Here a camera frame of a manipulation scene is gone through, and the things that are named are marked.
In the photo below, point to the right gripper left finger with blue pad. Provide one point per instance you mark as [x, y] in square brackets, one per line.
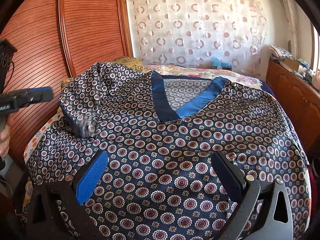
[56, 208]

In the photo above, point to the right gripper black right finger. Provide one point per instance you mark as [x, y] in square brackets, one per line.
[274, 220]

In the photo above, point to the navy patterned silk shirt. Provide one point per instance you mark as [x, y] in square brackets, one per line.
[159, 133]

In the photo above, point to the person's left hand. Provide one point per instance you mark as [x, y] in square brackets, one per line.
[5, 141]

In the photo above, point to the orange-print white bedsheet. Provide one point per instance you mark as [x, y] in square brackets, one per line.
[29, 149]

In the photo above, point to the red-brown wooden wardrobe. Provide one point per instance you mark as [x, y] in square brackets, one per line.
[57, 39]

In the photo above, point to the wooden window cabinet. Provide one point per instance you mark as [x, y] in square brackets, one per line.
[300, 102]

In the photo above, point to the gold patterned pillow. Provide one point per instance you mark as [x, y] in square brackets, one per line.
[128, 63]

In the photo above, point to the floral quilt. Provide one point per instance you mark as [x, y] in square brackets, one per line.
[205, 74]

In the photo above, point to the cardboard box on cabinet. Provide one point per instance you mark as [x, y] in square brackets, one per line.
[291, 64]

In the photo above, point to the teal box on bed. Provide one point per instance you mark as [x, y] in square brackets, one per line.
[218, 64]

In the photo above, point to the folded patterned cloth stack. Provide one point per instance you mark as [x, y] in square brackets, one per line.
[280, 53]

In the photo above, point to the white circle-pattern curtain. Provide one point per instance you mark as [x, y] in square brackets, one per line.
[194, 33]

